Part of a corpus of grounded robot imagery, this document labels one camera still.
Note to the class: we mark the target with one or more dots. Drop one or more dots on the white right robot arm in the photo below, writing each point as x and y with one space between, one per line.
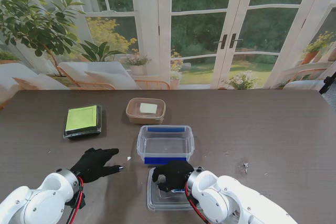
231 197

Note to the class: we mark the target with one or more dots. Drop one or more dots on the black tripod stand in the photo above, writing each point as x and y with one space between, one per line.
326 85

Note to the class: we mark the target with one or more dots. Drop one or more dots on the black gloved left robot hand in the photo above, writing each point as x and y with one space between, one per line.
95 165

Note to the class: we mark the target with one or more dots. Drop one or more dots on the clear lid with white label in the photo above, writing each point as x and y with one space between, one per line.
148 107

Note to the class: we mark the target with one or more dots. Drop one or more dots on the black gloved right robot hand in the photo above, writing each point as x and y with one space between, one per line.
176 174

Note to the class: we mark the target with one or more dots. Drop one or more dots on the clear lid with green label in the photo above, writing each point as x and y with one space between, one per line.
81 117

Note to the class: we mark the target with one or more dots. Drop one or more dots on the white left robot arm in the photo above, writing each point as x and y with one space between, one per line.
34 200

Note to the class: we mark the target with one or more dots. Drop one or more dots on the clear lid with blue label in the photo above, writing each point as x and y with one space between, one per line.
160 200

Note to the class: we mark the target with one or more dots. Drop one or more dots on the black plastic tray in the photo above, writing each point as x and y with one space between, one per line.
97 119

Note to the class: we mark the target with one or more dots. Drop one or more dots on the brown kraft paper container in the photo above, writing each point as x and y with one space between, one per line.
143 120

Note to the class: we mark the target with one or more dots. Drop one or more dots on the clear box with blue clips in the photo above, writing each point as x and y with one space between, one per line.
165 142

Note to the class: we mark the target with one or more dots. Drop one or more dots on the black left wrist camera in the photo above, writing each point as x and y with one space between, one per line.
78 201

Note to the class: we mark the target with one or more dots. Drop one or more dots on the printed garden backdrop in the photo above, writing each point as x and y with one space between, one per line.
199 24

